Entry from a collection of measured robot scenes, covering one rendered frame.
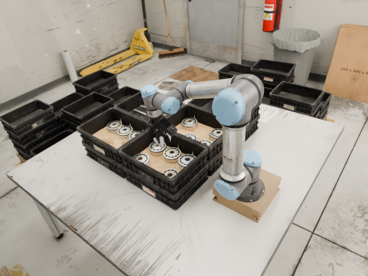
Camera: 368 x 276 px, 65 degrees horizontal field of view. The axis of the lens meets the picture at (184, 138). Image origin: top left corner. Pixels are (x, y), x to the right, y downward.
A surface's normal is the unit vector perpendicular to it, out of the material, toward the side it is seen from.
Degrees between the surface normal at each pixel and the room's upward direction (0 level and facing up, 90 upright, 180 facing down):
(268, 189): 4
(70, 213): 0
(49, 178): 0
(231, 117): 85
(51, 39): 90
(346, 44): 80
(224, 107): 85
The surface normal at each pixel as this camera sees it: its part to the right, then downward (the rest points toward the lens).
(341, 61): -0.61, 0.32
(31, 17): 0.79, 0.32
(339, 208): -0.07, -0.80
